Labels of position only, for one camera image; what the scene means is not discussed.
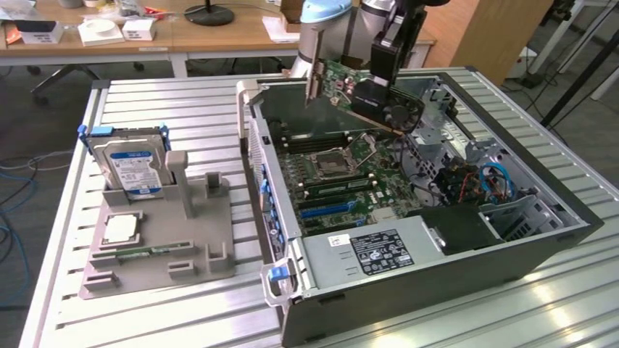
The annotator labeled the grey case handle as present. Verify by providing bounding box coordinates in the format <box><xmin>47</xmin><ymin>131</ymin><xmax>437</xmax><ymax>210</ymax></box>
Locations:
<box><xmin>235</xmin><ymin>80</ymin><xmax>266</xmax><ymax>141</ymax></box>
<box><xmin>259</xmin><ymin>257</ymin><xmax>298</xmax><ymax>308</ymax></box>

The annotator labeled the silver CPU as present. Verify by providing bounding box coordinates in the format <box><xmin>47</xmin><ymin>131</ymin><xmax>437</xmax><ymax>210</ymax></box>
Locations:
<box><xmin>101</xmin><ymin>215</ymin><xmax>139</xmax><ymax>244</ymax></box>

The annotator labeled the black tripod pole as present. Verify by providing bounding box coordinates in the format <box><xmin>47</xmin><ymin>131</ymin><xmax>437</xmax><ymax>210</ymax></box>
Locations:
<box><xmin>540</xmin><ymin>30</ymin><xmax>619</xmax><ymax>126</ymax></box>

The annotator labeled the grey power supply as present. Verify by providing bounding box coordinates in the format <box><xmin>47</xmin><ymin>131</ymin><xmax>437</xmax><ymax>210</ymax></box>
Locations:
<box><xmin>298</xmin><ymin>217</ymin><xmax>436</xmax><ymax>291</ymax></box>

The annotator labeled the small white box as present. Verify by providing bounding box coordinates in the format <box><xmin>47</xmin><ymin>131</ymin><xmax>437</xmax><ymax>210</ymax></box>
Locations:
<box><xmin>121</xmin><ymin>17</ymin><xmax>157</xmax><ymax>41</ymax></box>

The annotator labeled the wooden cabinet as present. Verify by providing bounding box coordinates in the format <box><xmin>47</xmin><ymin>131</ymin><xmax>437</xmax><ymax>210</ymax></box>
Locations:
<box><xmin>424</xmin><ymin>0</ymin><xmax>556</xmax><ymax>88</ymax></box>

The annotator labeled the black PC case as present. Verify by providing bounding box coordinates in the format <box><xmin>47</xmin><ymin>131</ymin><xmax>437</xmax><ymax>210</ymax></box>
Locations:
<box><xmin>235</xmin><ymin>70</ymin><xmax>606</xmax><ymax>347</ymax></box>

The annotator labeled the green motherboard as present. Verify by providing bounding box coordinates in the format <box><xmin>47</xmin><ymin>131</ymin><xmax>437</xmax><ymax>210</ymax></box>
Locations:
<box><xmin>278</xmin><ymin>123</ymin><xmax>422</xmax><ymax>236</ymax></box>

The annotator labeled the metal drive cage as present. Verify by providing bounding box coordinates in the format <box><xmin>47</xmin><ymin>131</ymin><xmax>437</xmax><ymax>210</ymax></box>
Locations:
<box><xmin>403</xmin><ymin>107</ymin><xmax>478</xmax><ymax>175</ymax></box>

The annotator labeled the red wire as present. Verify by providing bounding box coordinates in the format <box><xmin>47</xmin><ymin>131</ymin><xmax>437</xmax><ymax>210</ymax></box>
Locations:
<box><xmin>460</xmin><ymin>173</ymin><xmax>485</xmax><ymax>202</ymax></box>

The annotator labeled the blue floor cable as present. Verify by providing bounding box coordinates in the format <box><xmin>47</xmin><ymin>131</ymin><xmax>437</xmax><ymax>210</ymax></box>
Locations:
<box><xmin>0</xmin><ymin>173</ymin><xmax>39</xmax><ymax>309</ymax></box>

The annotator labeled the grey parts rack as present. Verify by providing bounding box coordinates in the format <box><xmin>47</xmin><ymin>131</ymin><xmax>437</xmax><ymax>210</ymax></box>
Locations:
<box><xmin>77</xmin><ymin>150</ymin><xmax>238</xmax><ymax>302</ymax></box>

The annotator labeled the white floor cable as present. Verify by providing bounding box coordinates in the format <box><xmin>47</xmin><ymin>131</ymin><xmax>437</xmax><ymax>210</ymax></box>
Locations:
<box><xmin>0</xmin><ymin>151</ymin><xmax>74</xmax><ymax>172</ymax></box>

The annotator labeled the white box black lid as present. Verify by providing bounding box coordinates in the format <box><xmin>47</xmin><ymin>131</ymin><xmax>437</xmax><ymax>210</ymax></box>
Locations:
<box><xmin>14</xmin><ymin>20</ymin><xmax>66</xmax><ymax>45</ymax></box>

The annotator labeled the green RAM stick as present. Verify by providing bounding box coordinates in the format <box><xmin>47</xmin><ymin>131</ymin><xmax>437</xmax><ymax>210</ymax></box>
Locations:
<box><xmin>305</xmin><ymin>179</ymin><xmax>371</xmax><ymax>199</ymax></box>
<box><xmin>93</xmin><ymin>244</ymin><xmax>191</xmax><ymax>261</ymax></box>

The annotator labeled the wooden desk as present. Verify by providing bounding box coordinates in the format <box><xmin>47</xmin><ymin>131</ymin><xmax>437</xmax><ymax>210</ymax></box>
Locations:
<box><xmin>0</xmin><ymin>0</ymin><xmax>437</xmax><ymax>68</ymax></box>

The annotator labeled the black plastic shroud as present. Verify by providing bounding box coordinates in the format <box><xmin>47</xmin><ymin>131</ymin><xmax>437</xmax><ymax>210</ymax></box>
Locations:
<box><xmin>420</xmin><ymin>204</ymin><xmax>508</xmax><ymax>257</ymax></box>

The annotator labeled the NVIDIA graphics card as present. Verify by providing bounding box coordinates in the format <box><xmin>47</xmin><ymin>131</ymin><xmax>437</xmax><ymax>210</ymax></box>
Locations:
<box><xmin>303</xmin><ymin>28</ymin><xmax>428</xmax><ymax>136</ymax></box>

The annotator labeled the blue PCIe expansion slot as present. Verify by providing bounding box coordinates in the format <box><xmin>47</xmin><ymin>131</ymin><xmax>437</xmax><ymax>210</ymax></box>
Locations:
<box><xmin>298</xmin><ymin>202</ymin><xmax>354</xmax><ymax>219</ymax></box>

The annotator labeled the metal disk bay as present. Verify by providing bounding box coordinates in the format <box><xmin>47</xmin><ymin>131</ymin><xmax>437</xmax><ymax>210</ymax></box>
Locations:
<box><xmin>478</xmin><ymin>194</ymin><xmax>570</xmax><ymax>243</ymax></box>

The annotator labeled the brown cardboard box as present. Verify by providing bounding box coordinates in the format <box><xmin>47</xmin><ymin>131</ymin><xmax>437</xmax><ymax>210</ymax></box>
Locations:
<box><xmin>279</xmin><ymin>0</ymin><xmax>305</xmax><ymax>23</ymax></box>

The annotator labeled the black round lamp base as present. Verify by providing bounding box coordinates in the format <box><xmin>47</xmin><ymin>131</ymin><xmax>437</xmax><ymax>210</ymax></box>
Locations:
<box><xmin>183</xmin><ymin>0</ymin><xmax>237</xmax><ymax>27</ymax></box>

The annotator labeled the black wire bundle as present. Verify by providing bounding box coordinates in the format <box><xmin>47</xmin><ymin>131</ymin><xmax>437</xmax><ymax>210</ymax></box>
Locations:
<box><xmin>428</xmin><ymin>161</ymin><xmax>484</xmax><ymax>207</ymax></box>

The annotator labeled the blue data wire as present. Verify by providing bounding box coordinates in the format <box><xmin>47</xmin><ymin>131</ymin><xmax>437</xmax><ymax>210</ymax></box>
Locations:
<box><xmin>481</xmin><ymin>162</ymin><xmax>516</xmax><ymax>204</ymax></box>

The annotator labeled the metal CPU socket cover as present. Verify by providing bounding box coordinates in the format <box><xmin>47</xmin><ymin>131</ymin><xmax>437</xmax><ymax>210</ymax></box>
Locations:
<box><xmin>343</xmin><ymin>129</ymin><xmax>385</xmax><ymax>165</ymax></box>

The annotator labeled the hard disk with blue caddy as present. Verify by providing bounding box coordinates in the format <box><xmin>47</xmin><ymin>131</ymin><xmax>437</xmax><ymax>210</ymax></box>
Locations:
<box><xmin>77</xmin><ymin>124</ymin><xmax>171</xmax><ymax>200</ymax></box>

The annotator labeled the white square box round dish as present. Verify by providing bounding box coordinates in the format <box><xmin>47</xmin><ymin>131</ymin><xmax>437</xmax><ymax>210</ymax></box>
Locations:
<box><xmin>77</xmin><ymin>18</ymin><xmax>126</xmax><ymax>47</ymax></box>

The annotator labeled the CPU socket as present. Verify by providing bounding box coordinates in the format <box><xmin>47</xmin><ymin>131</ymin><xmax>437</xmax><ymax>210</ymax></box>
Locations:
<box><xmin>309</xmin><ymin>149</ymin><xmax>370</xmax><ymax>181</ymax></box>

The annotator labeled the white paper stack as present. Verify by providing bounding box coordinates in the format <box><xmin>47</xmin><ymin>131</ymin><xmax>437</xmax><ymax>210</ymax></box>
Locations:
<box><xmin>262</xmin><ymin>14</ymin><xmax>302</xmax><ymax>44</ymax></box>

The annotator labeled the white desk frame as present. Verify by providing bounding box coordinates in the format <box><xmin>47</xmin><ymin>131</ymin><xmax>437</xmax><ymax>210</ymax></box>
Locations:
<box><xmin>517</xmin><ymin>0</ymin><xmax>590</xmax><ymax>75</ymax></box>

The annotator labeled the black office chair base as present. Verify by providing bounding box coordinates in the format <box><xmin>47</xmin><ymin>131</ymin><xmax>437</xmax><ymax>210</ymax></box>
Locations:
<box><xmin>29</xmin><ymin>63</ymin><xmax>105</xmax><ymax>106</ymax></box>

